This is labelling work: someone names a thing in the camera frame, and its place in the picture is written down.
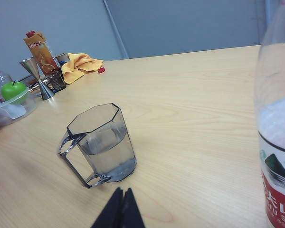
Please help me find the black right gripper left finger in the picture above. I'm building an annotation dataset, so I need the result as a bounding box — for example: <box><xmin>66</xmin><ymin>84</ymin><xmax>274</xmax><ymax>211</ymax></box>
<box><xmin>91</xmin><ymin>187</ymin><xmax>124</xmax><ymax>228</ymax></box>

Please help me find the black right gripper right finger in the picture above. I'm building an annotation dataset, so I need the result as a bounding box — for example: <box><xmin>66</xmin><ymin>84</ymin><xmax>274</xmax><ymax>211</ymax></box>
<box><xmin>120</xmin><ymin>187</ymin><xmax>146</xmax><ymax>228</ymax></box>

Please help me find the clear plastic mineral water bottle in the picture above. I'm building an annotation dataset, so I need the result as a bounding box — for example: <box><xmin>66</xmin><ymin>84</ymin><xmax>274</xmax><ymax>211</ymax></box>
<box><xmin>254</xmin><ymin>0</ymin><xmax>285</xmax><ymax>228</ymax></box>

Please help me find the clear octagonal glass mug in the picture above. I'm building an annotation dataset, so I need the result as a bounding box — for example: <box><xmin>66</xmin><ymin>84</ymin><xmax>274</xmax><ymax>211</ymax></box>
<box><xmin>57</xmin><ymin>102</ymin><xmax>138</xmax><ymax>190</ymax></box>

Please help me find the clear plastic food container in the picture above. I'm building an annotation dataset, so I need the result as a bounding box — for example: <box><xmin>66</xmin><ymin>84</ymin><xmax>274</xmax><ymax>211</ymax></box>
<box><xmin>0</xmin><ymin>87</ymin><xmax>39</xmax><ymax>127</ymax></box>

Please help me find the steel cocktail jigger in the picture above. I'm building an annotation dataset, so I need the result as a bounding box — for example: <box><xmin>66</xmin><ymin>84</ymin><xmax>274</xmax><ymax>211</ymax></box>
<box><xmin>19</xmin><ymin>57</ymin><xmax>57</xmax><ymax>101</ymax></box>

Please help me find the small glass measuring cup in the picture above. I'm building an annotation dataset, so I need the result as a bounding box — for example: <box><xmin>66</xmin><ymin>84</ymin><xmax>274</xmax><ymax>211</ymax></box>
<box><xmin>45</xmin><ymin>70</ymin><xmax>67</xmax><ymax>93</ymax></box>

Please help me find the steel bar tool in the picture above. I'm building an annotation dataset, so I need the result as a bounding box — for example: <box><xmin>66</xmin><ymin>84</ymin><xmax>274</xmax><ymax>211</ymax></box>
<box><xmin>28</xmin><ymin>79</ymin><xmax>49</xmax><ymax>94</ymax></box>

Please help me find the yellow orange cloth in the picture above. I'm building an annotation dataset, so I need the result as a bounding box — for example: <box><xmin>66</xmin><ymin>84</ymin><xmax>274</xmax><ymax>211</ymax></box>
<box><xmin>61</xmin><ymin>52</ymin><xmax>104</xmax><ymax>85</ymax></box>

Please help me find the green apple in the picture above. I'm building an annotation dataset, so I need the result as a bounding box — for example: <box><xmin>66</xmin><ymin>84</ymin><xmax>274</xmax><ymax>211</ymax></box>
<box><xmin>0</xmin><ymin>81</ymin><xmax>30</xmax><ymax>105</ymax></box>

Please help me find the steel cup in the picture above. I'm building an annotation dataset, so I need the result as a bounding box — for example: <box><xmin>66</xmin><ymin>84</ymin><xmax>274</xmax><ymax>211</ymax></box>
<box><xmin>55</xmin><ymin>53</ymin><xmax>71</xmax><ymax>69</ymax></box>

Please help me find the orange juice carton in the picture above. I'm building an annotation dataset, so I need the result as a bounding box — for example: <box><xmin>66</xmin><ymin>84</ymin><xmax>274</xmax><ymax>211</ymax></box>
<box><xmin>23</xmin><ymin>30</ymin><xmax>63</xmax><ymax>75</ymax></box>

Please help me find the grey wall conduit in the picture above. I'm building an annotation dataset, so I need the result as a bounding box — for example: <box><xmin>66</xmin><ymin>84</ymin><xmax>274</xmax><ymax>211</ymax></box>
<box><xmin>103</xmin><ymin>0</ymin><xmax>130</xmax><ymax>60</ymax></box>

